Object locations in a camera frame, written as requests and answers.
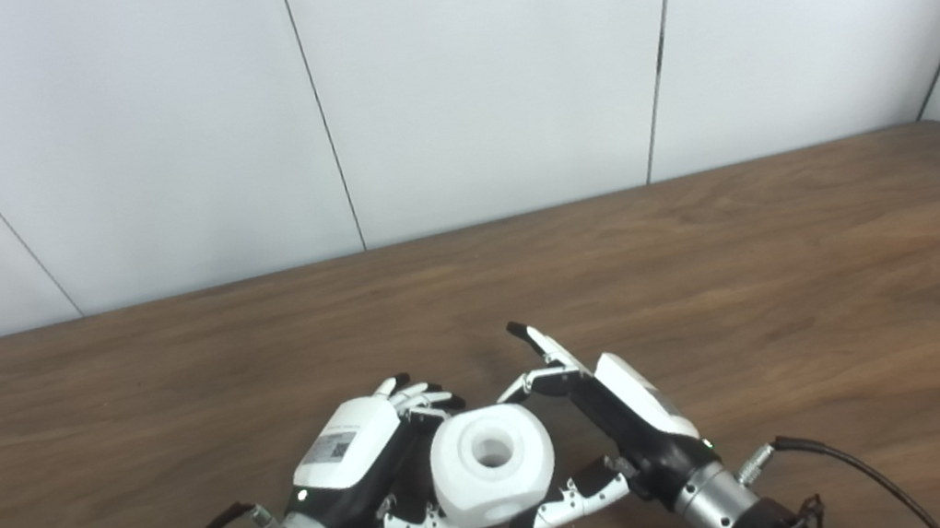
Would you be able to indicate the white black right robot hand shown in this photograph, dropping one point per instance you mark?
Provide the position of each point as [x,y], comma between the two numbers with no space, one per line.
[642,415]

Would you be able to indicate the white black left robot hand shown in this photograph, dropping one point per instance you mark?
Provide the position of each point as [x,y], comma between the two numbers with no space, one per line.
[344,450]

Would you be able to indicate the round white plastic piece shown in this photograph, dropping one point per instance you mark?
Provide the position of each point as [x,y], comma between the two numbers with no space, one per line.
[465,479]

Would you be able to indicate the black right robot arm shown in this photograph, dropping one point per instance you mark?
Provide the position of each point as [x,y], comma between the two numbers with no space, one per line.
[731,514]

